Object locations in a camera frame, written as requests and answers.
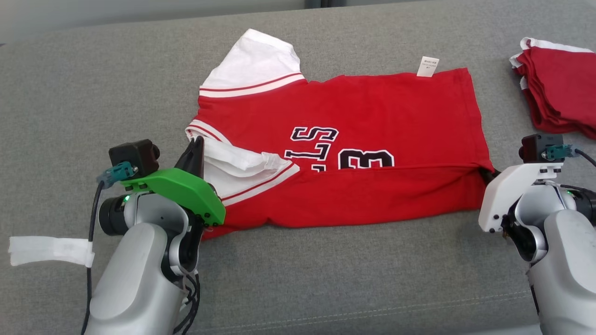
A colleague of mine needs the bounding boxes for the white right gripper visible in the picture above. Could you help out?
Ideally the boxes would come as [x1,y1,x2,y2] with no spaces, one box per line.
[478,162,567,234]

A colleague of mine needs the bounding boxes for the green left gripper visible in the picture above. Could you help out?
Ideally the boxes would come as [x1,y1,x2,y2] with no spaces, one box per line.
[119,135,227,228]

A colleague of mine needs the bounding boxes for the red shorts with white stripes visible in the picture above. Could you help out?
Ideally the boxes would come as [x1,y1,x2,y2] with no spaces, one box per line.
[508,37,596,141]

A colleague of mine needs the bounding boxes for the red jersey with white sleeves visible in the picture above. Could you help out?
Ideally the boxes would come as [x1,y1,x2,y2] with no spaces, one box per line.
[185,29,495,241]

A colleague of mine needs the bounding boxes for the white tape flag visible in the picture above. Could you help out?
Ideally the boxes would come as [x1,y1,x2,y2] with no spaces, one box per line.
[8,235,95,268]

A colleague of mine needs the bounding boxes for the teal right camera connector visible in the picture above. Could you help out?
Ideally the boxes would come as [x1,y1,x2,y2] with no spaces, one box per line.
[544,145,578,161]

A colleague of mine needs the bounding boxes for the teal camera connector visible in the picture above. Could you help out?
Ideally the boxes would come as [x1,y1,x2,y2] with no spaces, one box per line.
[96,161,136,188]
[544,145,578,161]

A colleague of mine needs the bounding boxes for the teal left camera connector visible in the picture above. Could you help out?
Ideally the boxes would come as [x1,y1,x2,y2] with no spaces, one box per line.
[96,161,136,188]

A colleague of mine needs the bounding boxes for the black left camera cable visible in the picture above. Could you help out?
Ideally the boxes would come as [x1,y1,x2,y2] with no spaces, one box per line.
[81,181,107,335]

